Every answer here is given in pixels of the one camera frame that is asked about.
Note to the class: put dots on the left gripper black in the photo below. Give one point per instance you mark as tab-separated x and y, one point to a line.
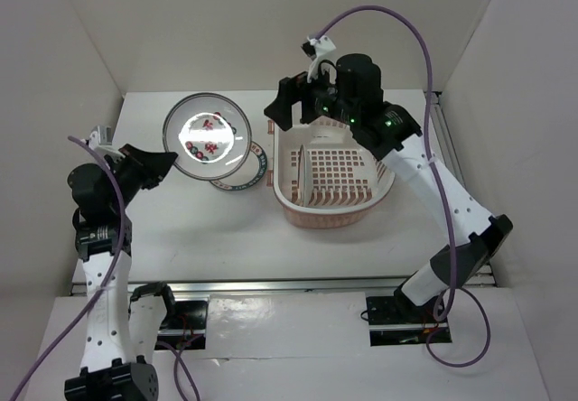
152	166

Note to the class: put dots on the white pink dish rack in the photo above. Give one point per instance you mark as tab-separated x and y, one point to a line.
345	181

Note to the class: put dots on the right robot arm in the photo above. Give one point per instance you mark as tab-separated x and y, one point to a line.
349	91

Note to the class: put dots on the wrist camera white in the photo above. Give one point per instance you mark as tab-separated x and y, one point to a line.
317	50
100	141

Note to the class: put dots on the plate with red characters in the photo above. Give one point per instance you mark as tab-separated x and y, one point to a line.
211	135

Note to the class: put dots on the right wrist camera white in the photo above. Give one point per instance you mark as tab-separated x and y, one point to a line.
317	50

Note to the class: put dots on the plate with green rim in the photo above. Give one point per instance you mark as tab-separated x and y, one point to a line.
249	174

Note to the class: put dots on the plate with orange sunburst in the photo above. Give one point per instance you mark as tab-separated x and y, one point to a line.
302	172

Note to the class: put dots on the aluminium front rail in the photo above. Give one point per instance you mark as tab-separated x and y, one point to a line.
327	285

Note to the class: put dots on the aluminium side rail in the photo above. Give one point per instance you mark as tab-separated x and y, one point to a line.
469	218

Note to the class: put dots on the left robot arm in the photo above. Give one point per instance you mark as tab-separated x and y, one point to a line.
122	331

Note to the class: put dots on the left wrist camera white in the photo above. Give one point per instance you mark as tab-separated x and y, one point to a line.
100	141

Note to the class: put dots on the white cover panel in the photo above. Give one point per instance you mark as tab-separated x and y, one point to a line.
286	326

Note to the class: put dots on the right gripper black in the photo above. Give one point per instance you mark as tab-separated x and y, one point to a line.
291	90

